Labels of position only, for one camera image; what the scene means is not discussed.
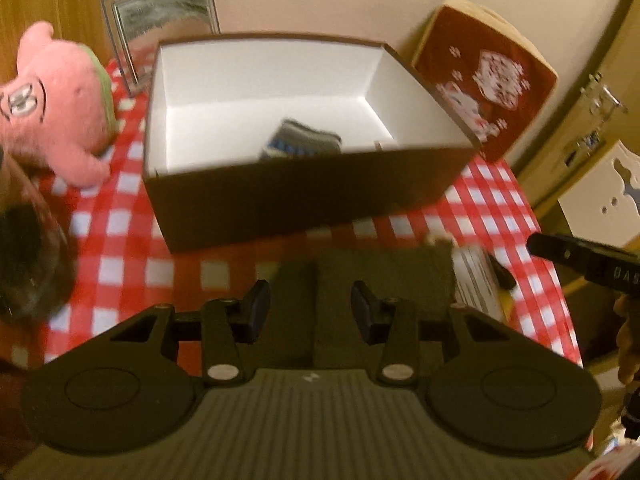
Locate red cat print cushion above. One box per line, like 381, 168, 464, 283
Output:
411, 0, 559, 163

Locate grey blue striped sock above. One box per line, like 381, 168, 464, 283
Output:
259, 118, 344, 161

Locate brown cardboard box white inside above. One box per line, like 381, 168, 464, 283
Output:
142, 33, 482, 255

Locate hanging keys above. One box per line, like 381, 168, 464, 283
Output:
566, 129, 602, 167

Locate person's right hand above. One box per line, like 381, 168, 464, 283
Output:
614, 294, 640, 387

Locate white cutout chair back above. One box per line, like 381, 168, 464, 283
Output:
557, 140, 640, 252

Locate pink plush toy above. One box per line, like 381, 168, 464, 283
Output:
0, 21, 121, 190

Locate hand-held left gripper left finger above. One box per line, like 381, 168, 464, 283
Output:
111, 280, 272, 389

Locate dark grey-green cloth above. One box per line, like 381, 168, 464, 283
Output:
272, 244, 457, 376

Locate red white checkered tablecloth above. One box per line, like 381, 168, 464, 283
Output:
10, 45, 596, 453

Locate silver door handle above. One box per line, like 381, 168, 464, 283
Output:
580, 73, 629, 122

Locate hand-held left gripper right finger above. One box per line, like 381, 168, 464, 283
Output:
351, 280, 514, 388

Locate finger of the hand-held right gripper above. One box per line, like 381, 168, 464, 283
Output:
527, 232, 601, 277

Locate white striped cloth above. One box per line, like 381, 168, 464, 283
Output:
451, 245, 507, 322

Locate glass jar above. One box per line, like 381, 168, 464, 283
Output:
0, 150, 79, 322

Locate clear acrylic picture frame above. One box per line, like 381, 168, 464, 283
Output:
101, 0, 222, 98

